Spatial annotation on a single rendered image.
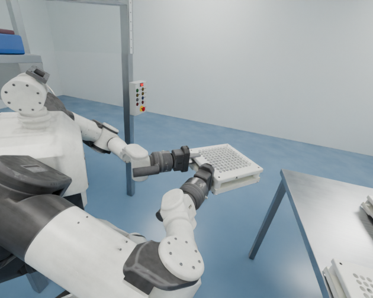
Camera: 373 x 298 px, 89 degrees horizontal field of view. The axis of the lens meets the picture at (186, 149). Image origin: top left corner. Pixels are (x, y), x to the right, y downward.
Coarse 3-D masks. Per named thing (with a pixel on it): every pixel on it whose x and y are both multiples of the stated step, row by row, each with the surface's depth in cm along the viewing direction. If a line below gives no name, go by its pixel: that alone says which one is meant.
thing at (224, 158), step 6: (210, 150) 87; (216, 150) 88; (222, 150) 90; (228, 150) 90; (210, 156) 82; (216, 156) 84; (222, 156) 84; (228, 156) 85; (234, 156) 85; (216, 162) 79; (222, 162) 80; (228, 162) 80; (234, 162) 81; (240, 162) 81; (222, 168) 75
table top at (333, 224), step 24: (288, 192) 101; (312, 192) 101; (336, 192) 103; (360, 192) 106; (312, 216) 84; (336, 216) 86; (360, 216) 88; (312, 240) 73; (336, 240) 74; (360, 240) 76; (312, 264) 67; (360, 264) 66
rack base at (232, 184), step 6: (192, 168) 84; (234, 180) 78; (240, 180) 78; (246, 180) 79; (252, 180) 80; (258, 180) 83; (222, 186) 73; (228, 186) 74; (234, 186) 76; (240, 186) 78; (216, 192) 72; (222, 192) 74
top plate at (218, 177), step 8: (224, 144) 97; (192, 152) 85; (200, 160) 80; (248, 160) 85; (240, 168) 78; (248, 168) 79; (256, 168) 80; (216, 176) 71; (224, 176) 71; (232, 176) 72; (240, 176) 74
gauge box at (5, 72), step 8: (0, 64) 85; (8, 64) 83; (16, 64) 82; (24, 64) 83; (32, 64) 86; (40, 64) 89; (0, 72) 87; (8, 72) 85; (16, 72) 83; (24, 72) 84; (0, 80) 89; (8, 80) 87; (0, 88) 92; (0, 96) 94
